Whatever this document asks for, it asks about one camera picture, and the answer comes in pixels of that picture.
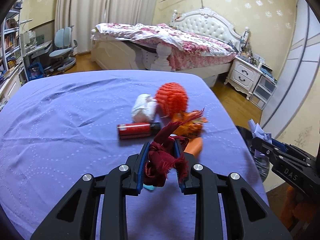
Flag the white paper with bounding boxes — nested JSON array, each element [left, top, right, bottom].
[[248, 119, 272, 158]]

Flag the teal white tube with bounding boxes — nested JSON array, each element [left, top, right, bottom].
[[143, 184, 156, 191]]

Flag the orange wrapper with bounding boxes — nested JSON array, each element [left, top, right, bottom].
[[171, 109, 208, 139]]

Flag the red cylindrical can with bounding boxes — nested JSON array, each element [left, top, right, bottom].
[[117, 122, 161, 140]]

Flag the red foam fruit net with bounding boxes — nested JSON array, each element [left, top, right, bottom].
[[155, 82, 189, 118]]

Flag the white tissue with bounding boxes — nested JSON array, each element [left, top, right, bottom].
[[131, 94, 157, 123]]

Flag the orange paper piece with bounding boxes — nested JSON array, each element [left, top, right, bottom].
[[184, 137, 203, 159]]

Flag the black lined trash bin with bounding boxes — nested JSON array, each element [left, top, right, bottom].
[[236, 126, 270, 182]]

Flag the plastic drawer unit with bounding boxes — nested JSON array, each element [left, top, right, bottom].
[[249, 75, 277, 110]]

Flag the white nightstand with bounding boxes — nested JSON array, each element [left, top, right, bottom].
[[224, 56, 263, 100]]

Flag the sliding wardrobe door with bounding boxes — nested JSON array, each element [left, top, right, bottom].
[[261, 0, 319, 138]]

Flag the purple tablecloth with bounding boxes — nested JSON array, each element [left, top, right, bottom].
[[1, 70, 267, 239]]

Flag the floral pink quilt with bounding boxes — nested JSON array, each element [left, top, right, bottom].
[[92, 23, 236, 70]]

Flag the bookshelf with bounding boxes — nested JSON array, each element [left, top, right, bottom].
[[1, 0, 27, 100]]

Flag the light green desk chair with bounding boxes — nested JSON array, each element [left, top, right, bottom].
[[44, 25, 78, 75]]

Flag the study desk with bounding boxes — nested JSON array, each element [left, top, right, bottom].
[[20, 33, 53, 81]]

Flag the beige curtains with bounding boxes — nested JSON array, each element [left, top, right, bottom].
[[54, 0, 157, 54]]

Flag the white bed frame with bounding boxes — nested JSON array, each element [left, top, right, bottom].
[[91, 8, 242, 87]]

